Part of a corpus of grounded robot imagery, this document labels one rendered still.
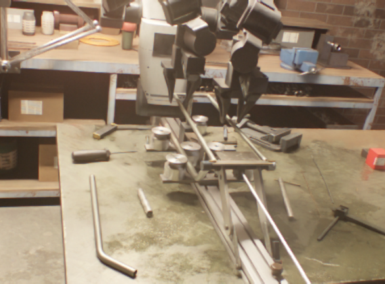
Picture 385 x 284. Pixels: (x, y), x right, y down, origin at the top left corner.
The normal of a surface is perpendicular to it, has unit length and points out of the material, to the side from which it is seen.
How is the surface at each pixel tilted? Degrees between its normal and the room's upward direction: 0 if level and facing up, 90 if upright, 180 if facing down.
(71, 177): 0
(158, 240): 0
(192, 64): 91
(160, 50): 90
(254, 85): 92
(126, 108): 90
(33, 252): 0
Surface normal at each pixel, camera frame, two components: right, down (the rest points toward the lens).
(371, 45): 0.26, 0.42
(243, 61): -0.08, 0.41
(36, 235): 0.13, -0.91
